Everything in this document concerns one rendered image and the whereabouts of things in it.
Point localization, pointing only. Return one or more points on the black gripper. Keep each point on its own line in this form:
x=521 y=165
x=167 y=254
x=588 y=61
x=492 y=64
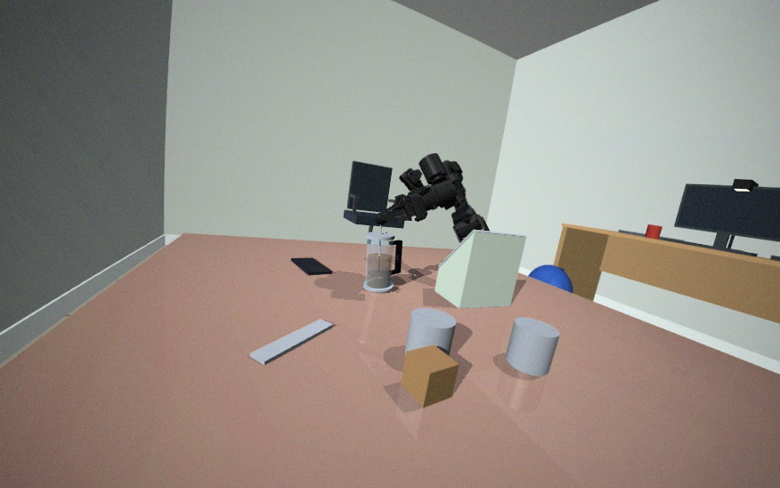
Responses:
x=415 y=204

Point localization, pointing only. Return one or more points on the glass french press coffee maker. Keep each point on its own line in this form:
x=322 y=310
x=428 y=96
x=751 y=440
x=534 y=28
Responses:
x=379 y=259

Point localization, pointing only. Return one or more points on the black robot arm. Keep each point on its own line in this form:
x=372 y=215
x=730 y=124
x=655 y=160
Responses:
x=446 y=178

